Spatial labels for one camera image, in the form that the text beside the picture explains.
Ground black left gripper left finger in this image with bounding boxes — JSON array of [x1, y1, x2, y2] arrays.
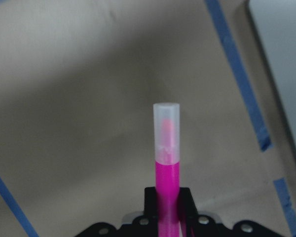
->
[[144, 187, 158, 223]]

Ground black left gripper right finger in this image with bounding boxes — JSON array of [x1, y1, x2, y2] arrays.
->
[[178, 187, 198, 224]]

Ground pink marker pen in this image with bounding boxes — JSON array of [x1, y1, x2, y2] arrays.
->
[[153, 103, 180, 237]]

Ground silver laptop notebook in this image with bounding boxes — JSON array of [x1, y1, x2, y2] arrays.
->
[[248, 0, 296, 148]]

